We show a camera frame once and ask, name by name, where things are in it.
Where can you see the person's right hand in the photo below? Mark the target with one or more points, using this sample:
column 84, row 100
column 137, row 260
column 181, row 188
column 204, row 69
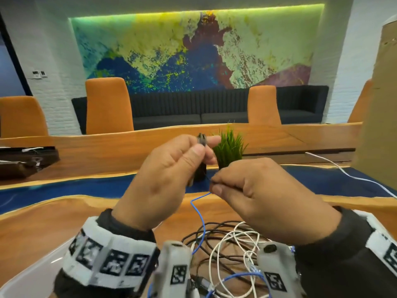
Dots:
column 273, row 201

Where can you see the person's left hand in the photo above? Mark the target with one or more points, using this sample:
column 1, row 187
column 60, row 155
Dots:
column 158, row 183

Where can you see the clear plastic organizer box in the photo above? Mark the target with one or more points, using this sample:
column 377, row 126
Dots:
column 28, row 276

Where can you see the green potted plant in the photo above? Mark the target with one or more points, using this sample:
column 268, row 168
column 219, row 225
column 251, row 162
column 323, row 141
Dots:
column 229, row 148

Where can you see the black sofa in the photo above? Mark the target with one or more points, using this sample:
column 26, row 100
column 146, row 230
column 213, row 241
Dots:
column 186, row 108

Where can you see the tall orange chair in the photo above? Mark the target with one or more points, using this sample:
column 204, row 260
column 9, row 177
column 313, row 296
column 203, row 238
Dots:
column 108, row 105

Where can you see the black right wristband with marker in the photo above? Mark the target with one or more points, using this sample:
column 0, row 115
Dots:
column 335, row 270

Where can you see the black left wristband with markers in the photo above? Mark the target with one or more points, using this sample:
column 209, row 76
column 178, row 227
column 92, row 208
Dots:
column 102, row 260

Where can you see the brown cardboard sheet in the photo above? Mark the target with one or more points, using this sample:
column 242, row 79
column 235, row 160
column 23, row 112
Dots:
column 381, row 121

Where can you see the dark brown leather case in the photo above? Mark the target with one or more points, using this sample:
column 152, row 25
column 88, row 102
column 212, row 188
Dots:
column 18, row 167

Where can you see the colourful abstract wall painting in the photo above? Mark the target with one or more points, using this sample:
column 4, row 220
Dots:
column 155, row 43

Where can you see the white wall switch panel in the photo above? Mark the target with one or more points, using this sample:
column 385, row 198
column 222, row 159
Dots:
column 39, row 74

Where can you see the black door frame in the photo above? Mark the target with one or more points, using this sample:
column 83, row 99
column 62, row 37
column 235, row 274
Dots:
column 17, row 68

